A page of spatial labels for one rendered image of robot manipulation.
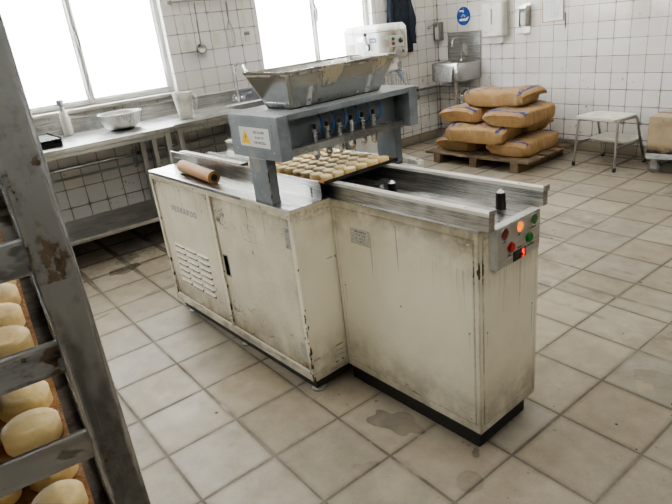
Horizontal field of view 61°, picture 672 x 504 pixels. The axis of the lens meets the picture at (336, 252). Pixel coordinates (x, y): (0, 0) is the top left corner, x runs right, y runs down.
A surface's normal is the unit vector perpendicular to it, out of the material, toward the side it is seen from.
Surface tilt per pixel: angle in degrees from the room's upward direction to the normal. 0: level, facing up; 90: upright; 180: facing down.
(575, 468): 0
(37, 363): 90
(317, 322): 90
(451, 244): 90
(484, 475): 0
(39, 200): 90
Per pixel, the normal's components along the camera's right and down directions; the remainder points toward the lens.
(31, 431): -0.11, -0.92
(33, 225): 0.54, 0.26
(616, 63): -0.78, 0.31
